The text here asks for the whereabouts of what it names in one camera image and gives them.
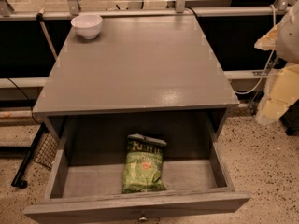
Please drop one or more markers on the white ceramic bowl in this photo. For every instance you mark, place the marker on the white ceramic bowl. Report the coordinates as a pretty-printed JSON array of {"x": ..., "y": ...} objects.
[{"x": 87, "y": 26}]

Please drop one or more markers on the wire mesh basket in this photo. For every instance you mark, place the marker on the wire mesh basket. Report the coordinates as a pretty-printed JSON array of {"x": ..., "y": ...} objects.
[{"x": 46, "y": 151}]

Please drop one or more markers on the black metal stand leg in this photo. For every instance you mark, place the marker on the black metal stand leg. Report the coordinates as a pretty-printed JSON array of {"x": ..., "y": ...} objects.
[{"x": 17, "y": 181}]

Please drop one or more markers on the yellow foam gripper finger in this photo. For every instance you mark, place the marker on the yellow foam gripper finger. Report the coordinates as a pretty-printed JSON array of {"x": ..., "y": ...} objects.
[
  {"x": 268, "y": 41},
  {"x": 280, "y": 92}
]

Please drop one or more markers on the open grey wooden drawer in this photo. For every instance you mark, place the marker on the open grey wooden drawer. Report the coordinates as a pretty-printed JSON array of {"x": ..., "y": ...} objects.
[{"x": 85, "y": 184}]

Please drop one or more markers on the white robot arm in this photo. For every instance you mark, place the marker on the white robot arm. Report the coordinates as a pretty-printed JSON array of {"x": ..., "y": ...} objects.
[{"x": 287, "y": 46}]

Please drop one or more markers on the grey metal frame rail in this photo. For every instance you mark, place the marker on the grey metal frame rail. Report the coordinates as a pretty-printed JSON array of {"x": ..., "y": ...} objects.
[{"x": 24, "y": 10}]

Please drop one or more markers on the wooden stick with black tape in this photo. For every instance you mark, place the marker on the wooden stick with black tape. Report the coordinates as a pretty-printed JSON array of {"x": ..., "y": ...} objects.
[{"x": 40, "y": 19}]

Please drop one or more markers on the grey wooden cabinet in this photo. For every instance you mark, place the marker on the grey wooden cabinet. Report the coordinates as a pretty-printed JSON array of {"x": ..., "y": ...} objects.
[{"x": 156, "y": 76}]

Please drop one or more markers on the green jalapeno chip bag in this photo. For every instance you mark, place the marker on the green jalapeno chip bag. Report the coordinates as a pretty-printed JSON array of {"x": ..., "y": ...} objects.
[{"x": 144, "y": 164}]

